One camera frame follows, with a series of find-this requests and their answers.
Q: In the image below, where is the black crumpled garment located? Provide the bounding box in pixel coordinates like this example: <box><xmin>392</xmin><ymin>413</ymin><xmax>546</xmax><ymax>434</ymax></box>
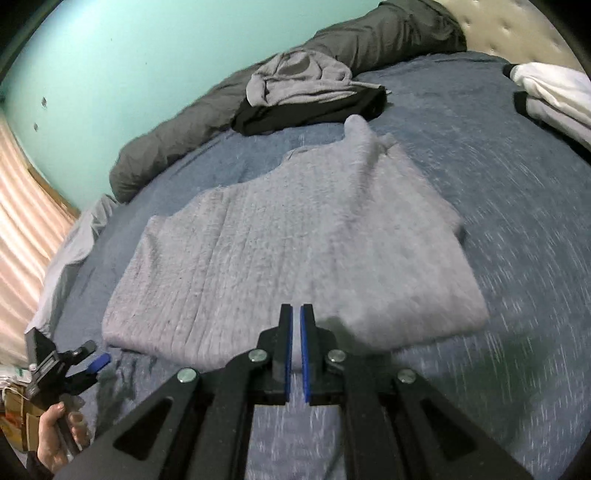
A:
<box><xmin>230</xmin><ymin>87</ymin><xmax>389</xmax><ymax>138</ymax></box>

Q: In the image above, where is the crumpled plastic bag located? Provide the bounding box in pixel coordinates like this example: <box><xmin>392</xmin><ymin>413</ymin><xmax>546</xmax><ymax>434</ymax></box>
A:
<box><xmin>0</xmin><ymin>362</ymin><xmax>33</xmax><ymax>386</ymax></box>

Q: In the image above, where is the dark grey rolled duvet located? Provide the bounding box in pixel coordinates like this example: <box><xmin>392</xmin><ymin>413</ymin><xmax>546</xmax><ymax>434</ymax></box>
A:
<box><xmin>109</xmin><ymin>0</ymin><xmax>468</xmax><ymax>205</ymax></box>

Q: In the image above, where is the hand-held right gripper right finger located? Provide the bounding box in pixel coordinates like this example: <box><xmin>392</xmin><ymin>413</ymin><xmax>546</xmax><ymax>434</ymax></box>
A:
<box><xmin>300</xmin><ymin>303</ymin><xmax>532</xmax><ymax>480</ymax></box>

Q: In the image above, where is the light blue cloth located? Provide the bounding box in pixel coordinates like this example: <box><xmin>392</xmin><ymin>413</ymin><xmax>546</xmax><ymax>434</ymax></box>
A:
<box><xmin>27</xmin><ymin>193</ymin><xmax>119</xmax><ymax>336</ymax></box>

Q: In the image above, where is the wooden window trim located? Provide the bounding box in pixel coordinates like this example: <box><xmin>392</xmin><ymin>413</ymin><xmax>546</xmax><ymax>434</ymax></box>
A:
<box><xmin>25</xmin><ymin>165</ymin><xmax>82</xmax><ymax>221</ymax></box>

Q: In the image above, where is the brown cardboard box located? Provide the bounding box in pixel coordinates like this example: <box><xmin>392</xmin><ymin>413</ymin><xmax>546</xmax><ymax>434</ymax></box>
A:
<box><xmin>0</xmin><ymin>382</ymin><xmax>43</xmax><ymax>452</ymax></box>

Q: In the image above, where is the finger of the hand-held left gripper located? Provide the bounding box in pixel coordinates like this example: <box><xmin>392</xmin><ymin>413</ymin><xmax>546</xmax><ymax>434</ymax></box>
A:
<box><xmin>76</xmin><ymin>353</ymin><xmax>112</xmax><ymax>396</ymax></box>
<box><xmin>69</xmin><ymin>340</ymin><xmax>99</xmax><ymax>371</ymax></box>

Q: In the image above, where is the person's left hand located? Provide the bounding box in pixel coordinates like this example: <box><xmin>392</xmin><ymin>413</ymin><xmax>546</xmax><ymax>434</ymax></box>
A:
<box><xmin>38</xmin><ymin>401</ymin><xmax>92</xmax><ymax>474</ymax></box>

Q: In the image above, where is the grey crumpled garment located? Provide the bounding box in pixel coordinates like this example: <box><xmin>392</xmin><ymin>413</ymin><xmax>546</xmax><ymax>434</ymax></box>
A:
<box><xmin>246</xmin><ymin>49</ymin><xmax>394</xmax><ymax>108</ymax></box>

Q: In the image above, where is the person's left forearm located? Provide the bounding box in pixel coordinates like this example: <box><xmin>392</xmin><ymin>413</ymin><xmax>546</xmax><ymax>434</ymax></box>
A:
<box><xmin>24</xmin><ymin>450</ymin><xmax>55</xmax><ymax>480</ymax></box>

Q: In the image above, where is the bed with blue sheet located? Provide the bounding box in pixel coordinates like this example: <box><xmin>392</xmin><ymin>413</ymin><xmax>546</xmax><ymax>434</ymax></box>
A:
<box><xmin>44</xmin><ymin>51</ymin><xmax>591</xmax><ymax>480</ymax></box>

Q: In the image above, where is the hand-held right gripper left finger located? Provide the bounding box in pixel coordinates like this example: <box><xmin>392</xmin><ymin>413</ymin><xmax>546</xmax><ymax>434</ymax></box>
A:
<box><xmin>55</xmin><ymin>304</ymin><xmax>295</xmax><ymax>480</ymax></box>

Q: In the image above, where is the pink curtain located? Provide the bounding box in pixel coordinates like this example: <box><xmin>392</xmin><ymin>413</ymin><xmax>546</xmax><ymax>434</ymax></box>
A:
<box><xmin>0</xmin><ymin>114</ymin><xmax>78</xmax><ymax>366</ymax></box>

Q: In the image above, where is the cream tufted headboard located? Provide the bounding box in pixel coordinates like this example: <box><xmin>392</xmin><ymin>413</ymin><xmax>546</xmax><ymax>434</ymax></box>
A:
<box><xmin>438</xmin><ymin>0</ymin><xmax>574</xmax><ymax>75</ymax></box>

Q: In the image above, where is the white folded shirt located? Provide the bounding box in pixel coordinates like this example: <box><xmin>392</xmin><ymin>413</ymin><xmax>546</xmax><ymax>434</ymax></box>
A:
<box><xmin>502</xmin><ymin>62</ymin><xmax>591</xmax><ymax>117</ymax></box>

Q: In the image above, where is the grey knit sweater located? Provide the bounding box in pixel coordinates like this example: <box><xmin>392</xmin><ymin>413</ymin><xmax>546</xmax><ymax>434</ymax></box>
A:
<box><xmin>102</xmin><ymin>114</ymin><xmax>491</xmax><ymax>373</ymax></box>

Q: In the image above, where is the light grey folded garment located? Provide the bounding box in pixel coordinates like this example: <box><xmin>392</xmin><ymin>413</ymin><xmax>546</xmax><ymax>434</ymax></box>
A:
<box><xmin>525</xmin><ymin>98</ymin><xmax>591</xmax><ymax>145</ymax></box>

